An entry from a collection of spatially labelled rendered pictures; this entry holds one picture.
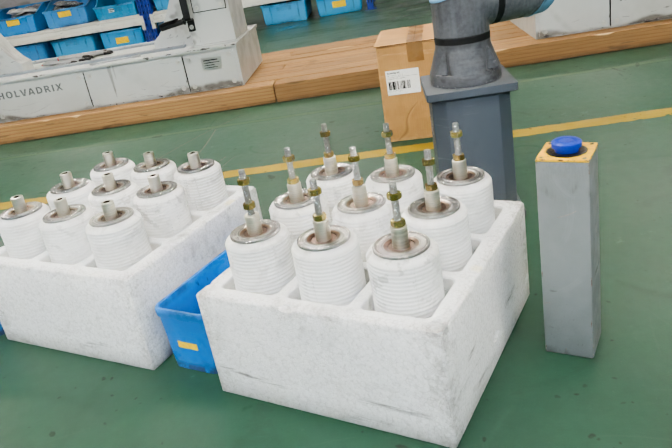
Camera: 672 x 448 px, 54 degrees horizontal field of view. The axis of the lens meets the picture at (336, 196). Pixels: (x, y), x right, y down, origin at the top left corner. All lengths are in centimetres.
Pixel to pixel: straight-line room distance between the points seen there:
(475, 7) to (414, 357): 78
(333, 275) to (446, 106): 61
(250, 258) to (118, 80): 220
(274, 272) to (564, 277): 42
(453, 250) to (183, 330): 46
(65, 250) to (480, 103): 85
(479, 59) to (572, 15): 159
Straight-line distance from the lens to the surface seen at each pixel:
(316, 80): 283
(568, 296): 102
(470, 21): 140
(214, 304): 100
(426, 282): 85
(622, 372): 106
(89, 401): 121
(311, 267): 90
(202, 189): 132
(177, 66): 300
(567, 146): 94
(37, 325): 139
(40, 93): 325
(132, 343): 121
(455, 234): 94
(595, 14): 300
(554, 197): 95
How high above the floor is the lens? 65
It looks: 22 degrees down
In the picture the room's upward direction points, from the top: 10 degrees counter-clockwise
